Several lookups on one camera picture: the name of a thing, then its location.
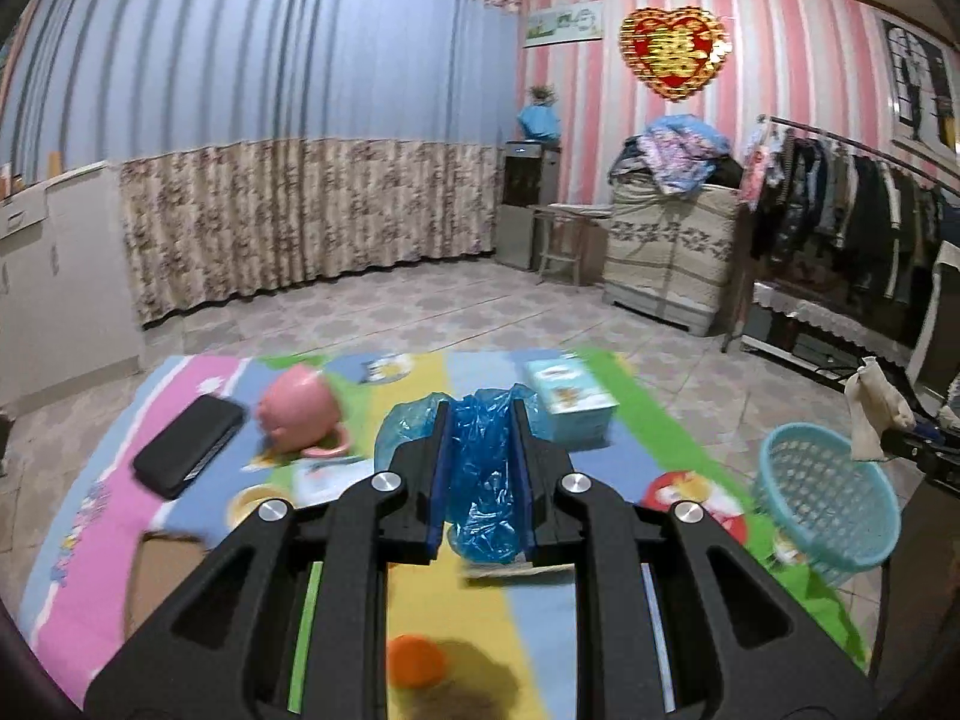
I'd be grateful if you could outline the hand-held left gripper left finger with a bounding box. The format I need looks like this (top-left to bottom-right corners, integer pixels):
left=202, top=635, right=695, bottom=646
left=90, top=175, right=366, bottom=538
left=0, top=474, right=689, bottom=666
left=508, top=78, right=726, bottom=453
left=82, top=399, right=451, bottom=720

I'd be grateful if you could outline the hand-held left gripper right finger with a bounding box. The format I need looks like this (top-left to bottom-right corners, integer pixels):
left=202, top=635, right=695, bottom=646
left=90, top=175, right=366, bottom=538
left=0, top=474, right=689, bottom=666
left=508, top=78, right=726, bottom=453
left=510, top=399, right=878, bottom=720

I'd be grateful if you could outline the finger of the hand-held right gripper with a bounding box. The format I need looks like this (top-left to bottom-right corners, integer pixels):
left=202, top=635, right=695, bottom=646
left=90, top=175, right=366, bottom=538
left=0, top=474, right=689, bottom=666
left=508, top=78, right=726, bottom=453
left=881, top=412, right=960, bottom=485

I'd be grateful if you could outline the blue plastic bag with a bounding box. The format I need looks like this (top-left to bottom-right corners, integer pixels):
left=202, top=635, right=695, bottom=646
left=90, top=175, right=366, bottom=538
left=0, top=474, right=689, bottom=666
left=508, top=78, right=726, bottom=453
left=375, top=384, right=552, bottom=563

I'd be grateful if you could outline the teal plastic basket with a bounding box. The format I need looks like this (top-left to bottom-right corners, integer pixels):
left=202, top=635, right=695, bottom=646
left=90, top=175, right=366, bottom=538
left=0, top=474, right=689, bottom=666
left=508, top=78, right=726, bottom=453
left=752, top=422, right=901, bottom=587

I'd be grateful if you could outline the pink pig-shaped mug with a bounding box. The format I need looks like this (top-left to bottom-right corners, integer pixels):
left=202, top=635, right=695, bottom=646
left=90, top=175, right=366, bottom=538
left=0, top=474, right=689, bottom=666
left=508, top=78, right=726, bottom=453
left=255, top=364, right=353, bottom=458

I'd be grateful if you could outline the orange fruit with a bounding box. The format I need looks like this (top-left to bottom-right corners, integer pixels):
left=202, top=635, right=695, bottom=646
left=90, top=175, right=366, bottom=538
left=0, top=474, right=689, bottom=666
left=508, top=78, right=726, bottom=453
left=386, top=634, right=449, bottom=689

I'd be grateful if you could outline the brown cardboard piece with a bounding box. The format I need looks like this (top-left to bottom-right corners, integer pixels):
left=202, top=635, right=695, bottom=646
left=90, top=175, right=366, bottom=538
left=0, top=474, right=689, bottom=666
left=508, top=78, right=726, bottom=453
left=124, top=531, right=226, bottom=638

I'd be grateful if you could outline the teal tissue box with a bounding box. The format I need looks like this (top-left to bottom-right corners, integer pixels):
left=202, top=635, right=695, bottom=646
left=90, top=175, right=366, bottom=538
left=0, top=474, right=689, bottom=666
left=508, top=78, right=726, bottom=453
left=521, top=356, right=620, bottom=451

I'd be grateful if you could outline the low cabinet with lace cloth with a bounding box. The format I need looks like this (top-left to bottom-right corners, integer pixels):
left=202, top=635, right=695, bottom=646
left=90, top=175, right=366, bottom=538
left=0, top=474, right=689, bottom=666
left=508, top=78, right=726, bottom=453
left=742, top=281, right=927, bottom=383

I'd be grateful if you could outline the wooden stool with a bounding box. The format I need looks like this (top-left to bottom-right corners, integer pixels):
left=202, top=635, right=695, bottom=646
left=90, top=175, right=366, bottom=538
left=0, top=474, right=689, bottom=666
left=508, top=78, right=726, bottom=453
left=529, top=202, right=612, bottom=286

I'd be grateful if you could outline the row of hanging clothes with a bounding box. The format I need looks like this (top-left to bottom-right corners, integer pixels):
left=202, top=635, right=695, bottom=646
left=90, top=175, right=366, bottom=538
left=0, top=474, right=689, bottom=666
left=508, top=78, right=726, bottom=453
left=742, top=124, right=957, bottom=301

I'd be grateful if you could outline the black case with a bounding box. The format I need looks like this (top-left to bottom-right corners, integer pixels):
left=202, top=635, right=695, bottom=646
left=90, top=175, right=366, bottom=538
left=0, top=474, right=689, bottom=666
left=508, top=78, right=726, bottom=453
left=133, top=394, right=248, bottom=500

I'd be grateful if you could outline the cabinet with patterned cover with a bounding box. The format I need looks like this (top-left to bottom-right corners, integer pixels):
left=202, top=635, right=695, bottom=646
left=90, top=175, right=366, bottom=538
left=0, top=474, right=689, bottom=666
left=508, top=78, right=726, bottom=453
left=602, top=172, right=740, bottom=337

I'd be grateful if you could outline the grey water dispenser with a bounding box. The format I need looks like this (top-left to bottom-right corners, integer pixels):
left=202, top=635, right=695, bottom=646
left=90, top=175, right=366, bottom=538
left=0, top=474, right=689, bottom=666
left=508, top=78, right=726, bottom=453
left=501, top=141, right=563, bottom=271

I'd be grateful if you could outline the metal clothes rack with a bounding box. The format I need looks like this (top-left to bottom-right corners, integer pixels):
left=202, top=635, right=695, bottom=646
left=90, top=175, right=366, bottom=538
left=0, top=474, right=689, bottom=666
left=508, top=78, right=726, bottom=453
left=724, top=114, right=960, bottom=391

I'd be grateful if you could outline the colourful striped play mat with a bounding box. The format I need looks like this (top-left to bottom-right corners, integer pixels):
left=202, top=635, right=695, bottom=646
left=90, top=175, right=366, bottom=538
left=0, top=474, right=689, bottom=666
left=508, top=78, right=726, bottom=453
left=19, top=349, right=871, bottom=720

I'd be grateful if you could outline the pile of folded clothes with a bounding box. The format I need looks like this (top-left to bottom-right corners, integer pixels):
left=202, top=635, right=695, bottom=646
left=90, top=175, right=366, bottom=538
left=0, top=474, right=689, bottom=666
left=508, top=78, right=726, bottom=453
left=609, top=114, right=743, bottom=196

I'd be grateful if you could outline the blue and floral curtain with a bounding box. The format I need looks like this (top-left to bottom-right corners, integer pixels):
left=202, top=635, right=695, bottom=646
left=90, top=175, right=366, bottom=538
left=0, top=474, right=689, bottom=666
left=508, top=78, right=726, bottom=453
left=0, top=0, right=522, bottom=331

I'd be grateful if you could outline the white cabinet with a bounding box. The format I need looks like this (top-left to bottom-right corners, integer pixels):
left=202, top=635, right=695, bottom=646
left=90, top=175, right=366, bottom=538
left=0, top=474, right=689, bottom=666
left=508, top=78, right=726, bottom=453
left=0, top=161, right=147, bottom=413

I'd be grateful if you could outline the red and gold heart decoration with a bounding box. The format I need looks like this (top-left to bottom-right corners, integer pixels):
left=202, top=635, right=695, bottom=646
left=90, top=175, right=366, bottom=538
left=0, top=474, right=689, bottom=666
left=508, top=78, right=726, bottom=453
left=619, top=6, right=730, bottom=102

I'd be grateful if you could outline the framed wall poster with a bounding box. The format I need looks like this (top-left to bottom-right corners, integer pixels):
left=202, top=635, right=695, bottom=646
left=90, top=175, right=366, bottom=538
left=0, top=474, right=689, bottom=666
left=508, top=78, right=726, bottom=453
left=877, top=11, right=960, bottom=166

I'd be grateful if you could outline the long wall banner picture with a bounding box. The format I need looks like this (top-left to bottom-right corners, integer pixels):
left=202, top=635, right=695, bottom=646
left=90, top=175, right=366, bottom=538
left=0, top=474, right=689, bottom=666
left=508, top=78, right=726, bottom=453
left=525, top=1, right=605, bottom=46

